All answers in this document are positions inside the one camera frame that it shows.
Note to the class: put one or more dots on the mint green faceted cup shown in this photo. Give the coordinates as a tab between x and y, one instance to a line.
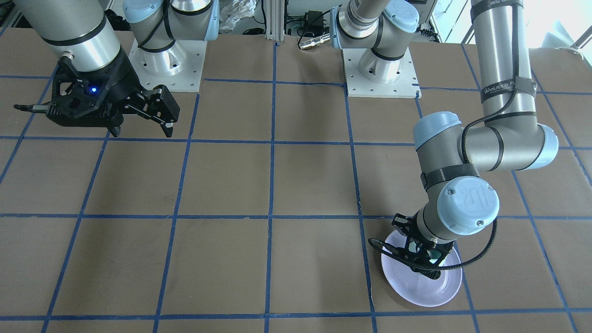
436	257

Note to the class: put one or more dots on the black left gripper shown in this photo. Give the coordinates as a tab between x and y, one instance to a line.
424	240

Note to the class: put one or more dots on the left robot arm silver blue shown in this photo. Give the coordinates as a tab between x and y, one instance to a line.
458	224

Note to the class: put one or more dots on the lilac round plate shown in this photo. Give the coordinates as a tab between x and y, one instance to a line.
417	288

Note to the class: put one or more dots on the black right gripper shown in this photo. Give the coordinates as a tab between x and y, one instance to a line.
121	83

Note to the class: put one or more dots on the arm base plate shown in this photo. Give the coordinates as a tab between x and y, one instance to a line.
368	76
180	68

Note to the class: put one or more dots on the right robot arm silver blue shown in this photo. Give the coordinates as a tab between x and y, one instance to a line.
82	28

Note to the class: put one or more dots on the aluminium frame post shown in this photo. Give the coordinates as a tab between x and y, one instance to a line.
274	19

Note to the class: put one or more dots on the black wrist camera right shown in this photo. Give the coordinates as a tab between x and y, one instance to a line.
78	99

